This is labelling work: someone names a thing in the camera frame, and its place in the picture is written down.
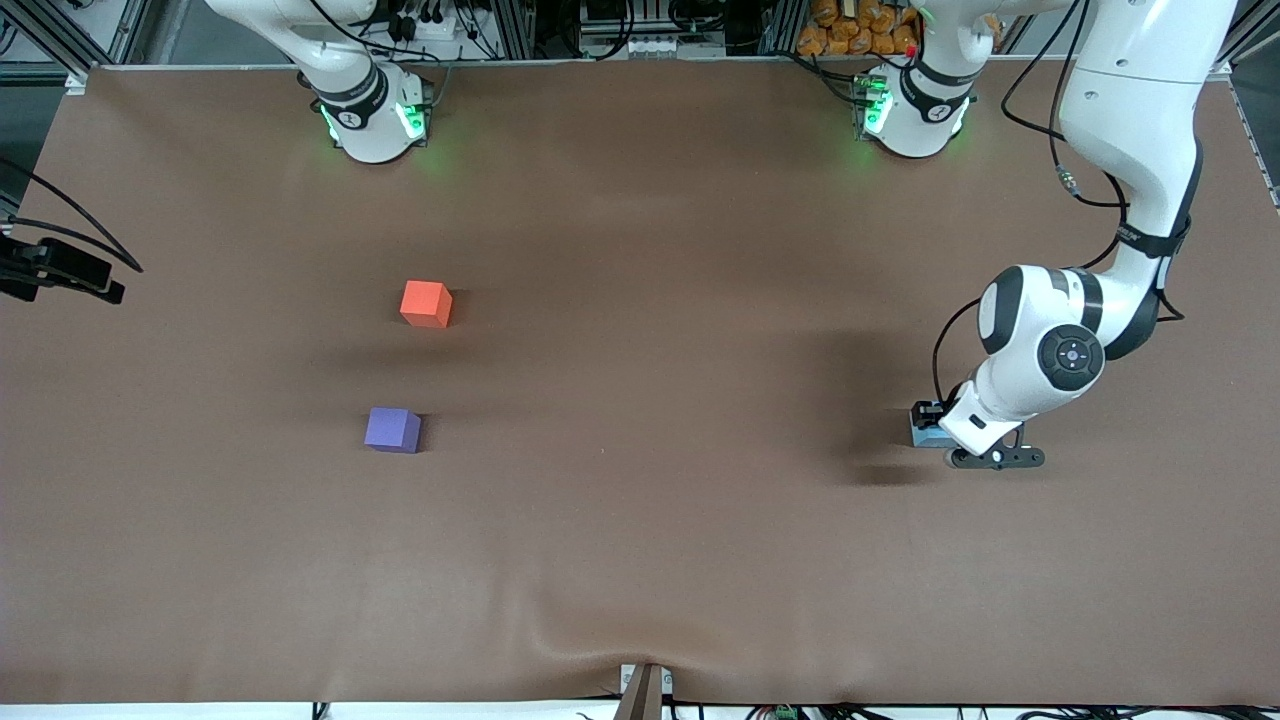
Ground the brown table cover mat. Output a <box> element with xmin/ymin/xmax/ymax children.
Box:
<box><xmin>0</xmin><ymin>58</ymin><xmax>1280</xmax><ymax>707</ymax></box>

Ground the pile of orange objects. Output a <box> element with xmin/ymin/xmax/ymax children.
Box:
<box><xmin>797</xmin><ymin>0</ymin><xmax>923</xmax><ymax>58</ymax></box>

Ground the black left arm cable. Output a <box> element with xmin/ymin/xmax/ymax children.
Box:
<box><xmin>932</xmin><ymin>0</ymin><xmax>1187</xmax><ymax>403</ymax></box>

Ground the orange foam cube block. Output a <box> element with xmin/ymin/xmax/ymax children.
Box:
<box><xmin>400</xmin><ymin>280</ymin><xmax>454</xmax><ymax>330</ymax></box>

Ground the blue foam cube block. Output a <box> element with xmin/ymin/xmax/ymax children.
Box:
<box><xmin>908</xmin><ymin>405</ymin><xmax>959</xmax><ymax>449</ymax></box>

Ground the purple foam cube block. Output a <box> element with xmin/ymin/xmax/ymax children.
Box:
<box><xmin>364</xmin><ymin>406</ymin><xmax>423</xmax><ymax>455</ymax></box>

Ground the aluminium frame profile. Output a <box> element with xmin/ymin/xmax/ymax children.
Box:
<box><xmin>0</xmin><ymin>0</ymin><xmax>113</xmax><ymax>93</ymax></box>
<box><xmin>1215</xmin><ymin>0</ymin><xmax>1280</xmax><ymax>213</ymax></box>

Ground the white power strip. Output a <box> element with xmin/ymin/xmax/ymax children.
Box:
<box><xmin>622</xmin><ymin>34</ymin><xmax>728</xmax><ymax>59</ymax></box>

